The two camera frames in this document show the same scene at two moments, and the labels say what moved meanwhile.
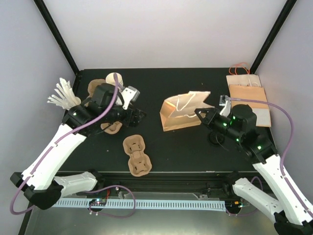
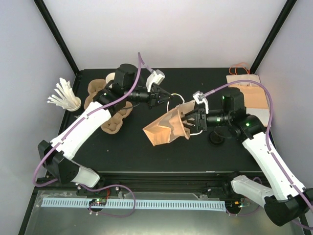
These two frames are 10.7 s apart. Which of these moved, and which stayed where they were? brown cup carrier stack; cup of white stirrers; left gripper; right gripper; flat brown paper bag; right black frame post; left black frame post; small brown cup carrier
Moved: left gripper; right gripper
Stayed: right black frame post; cup of white stirrers; flat brown paper bag; brown cup carrier stack; left black frame post; small brown cup carrier
